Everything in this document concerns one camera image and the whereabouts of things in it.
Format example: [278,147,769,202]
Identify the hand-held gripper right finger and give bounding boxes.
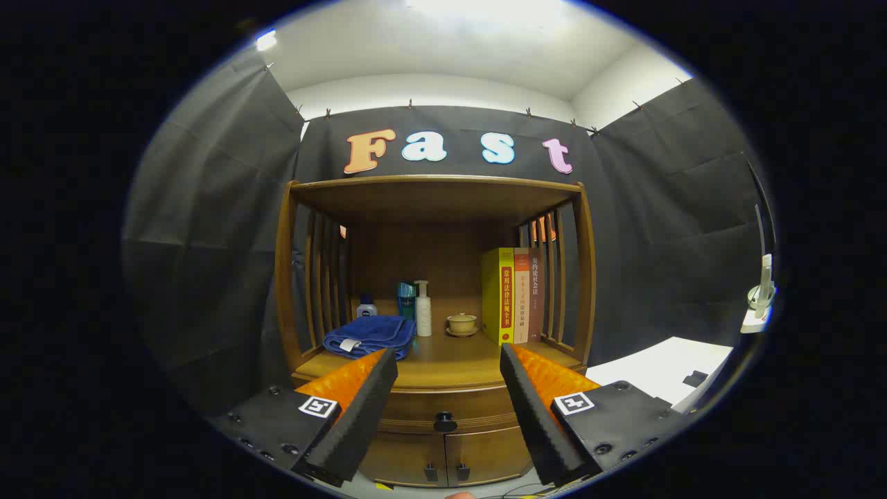
[499,343,694,487]

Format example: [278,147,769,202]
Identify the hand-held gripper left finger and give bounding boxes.
[208,348,399,488]

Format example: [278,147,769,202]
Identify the wooden drawer with black knob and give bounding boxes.
[371,385,522,436]

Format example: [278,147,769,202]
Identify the wooden cabinet door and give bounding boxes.
[357,431,448,488]
[446,426,534,486]

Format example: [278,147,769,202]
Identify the wooden countertop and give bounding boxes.
[295,298,586,392]

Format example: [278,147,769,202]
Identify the wooden cabinet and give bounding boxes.
[274,175,598,488]

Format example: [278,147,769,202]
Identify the folded blue towel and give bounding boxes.
[323,315,416,361]

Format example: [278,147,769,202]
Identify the white pump bottle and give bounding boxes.
[414,280,433,338]

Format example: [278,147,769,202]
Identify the orange and white book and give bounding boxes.
[513,248,532,344]

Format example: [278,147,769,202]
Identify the dark red book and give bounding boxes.
[528,248,546,342]

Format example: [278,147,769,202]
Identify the thick yellow book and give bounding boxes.
[481,247,516,346]

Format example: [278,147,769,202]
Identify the white device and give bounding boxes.
[740,254,774,335]

